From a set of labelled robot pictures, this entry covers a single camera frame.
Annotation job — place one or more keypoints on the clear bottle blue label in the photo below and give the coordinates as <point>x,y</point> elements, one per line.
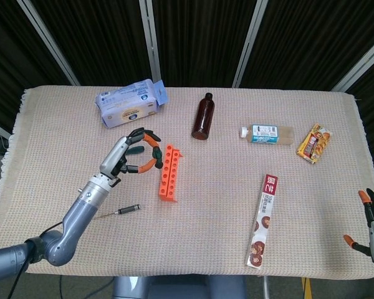
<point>265,134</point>

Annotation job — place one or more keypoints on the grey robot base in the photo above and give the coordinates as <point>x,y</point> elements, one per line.
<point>174,288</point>

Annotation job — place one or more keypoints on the blue white tissue pack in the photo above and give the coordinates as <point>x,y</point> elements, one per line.
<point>127,106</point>

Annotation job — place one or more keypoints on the long baking paper box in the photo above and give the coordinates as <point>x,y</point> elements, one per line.
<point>263,218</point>

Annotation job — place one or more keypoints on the beige woven tablecloth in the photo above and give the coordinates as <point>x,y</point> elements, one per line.
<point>221,187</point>

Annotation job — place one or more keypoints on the grey partition frame post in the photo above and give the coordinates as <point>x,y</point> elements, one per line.
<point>46,37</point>
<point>149,37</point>
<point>249,43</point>
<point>361,62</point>

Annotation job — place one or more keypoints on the brown plastic bottle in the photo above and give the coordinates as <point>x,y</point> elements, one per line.
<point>202,118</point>

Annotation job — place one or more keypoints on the grey metal precision screwdriver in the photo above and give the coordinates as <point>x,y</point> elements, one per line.
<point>129,209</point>

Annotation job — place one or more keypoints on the orange tube rack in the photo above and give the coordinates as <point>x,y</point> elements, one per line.
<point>166,187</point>

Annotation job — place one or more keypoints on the thick green black screwdriver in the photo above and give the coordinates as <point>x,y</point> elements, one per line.
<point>157,154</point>

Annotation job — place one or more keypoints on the yellow snack box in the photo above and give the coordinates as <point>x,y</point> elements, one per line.
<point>314,143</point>

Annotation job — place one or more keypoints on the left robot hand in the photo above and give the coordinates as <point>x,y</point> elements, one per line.
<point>112,155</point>

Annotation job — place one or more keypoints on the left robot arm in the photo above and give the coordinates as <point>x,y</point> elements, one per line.
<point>81,205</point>

